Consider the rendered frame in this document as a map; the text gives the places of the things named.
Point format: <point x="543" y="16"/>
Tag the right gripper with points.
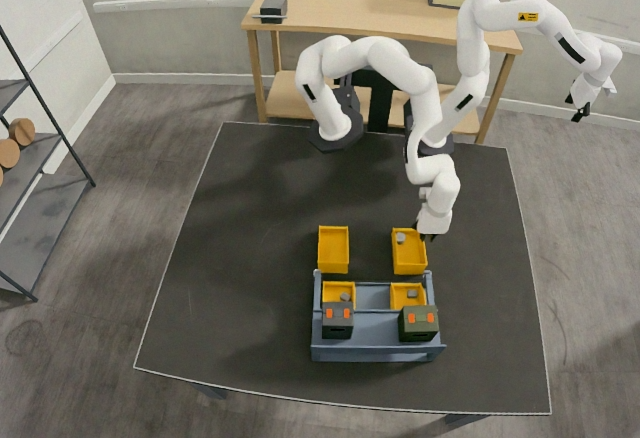
<point x="427" y="224"/>

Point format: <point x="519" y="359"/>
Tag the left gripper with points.
<point x="583" y="94"/>

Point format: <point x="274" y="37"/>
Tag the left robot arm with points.
<point x="472" y="53"/>

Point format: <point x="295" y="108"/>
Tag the yellow bin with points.
<point x="333" y="246"/>
<point x="400" y="299"/>
<point x="411" y="251"/>
<point x="333" y="290"/>

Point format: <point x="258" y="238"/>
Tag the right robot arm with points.
<point x="334" y="57"/>

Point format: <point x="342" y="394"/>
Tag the dark green tool case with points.
<point x="417" y="323"/>

